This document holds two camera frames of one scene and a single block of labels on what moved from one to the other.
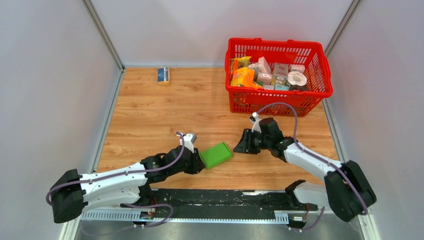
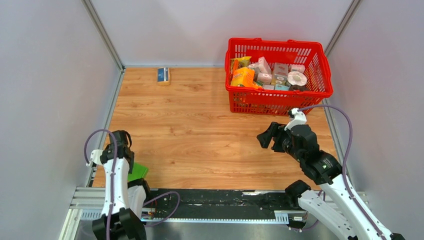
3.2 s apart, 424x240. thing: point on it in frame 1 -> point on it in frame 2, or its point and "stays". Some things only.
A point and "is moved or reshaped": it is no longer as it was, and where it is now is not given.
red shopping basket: [311, 55] stays
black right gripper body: [255, 141] -> [281, 141]
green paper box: [216, 155] is moved or reshaped
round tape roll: [296, 78] stays
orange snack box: [244, 76] stays
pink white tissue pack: [263, 66] stays
